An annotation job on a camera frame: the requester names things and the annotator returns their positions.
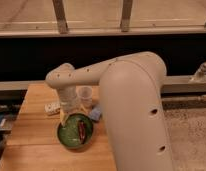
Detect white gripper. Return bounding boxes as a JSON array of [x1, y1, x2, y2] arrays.
[[58, 87, 87, 126]]

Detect white patterned box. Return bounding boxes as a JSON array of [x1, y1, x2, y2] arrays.
[[45, 102, 60, 115]]

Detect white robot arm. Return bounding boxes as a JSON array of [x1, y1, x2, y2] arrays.
[[46, 52, 175, 171]]

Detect metal window post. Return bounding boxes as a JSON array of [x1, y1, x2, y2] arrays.
[[52, 0, 68, 34], [120, 0, 133, 32]]

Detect white ceramic cup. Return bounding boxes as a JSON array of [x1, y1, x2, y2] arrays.
[[78, 86, 93, 108]]

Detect metal window post right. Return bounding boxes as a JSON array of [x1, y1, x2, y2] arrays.
[[120, 0, 133, 32]]

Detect red chili pepper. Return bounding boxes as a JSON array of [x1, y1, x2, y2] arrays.
[[78, 120, 86, 144]]

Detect wooden table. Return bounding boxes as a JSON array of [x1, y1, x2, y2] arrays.
[[0, 83, 116, 171]]

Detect blue sponge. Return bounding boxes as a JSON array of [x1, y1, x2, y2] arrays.
[[89, 105, 102, 122]]

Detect metal window post left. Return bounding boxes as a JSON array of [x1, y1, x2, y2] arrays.
[[52, 0, 68, 34]]

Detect green ceramic plate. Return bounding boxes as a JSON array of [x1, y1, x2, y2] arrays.
[[57, 113, 94, 149]]

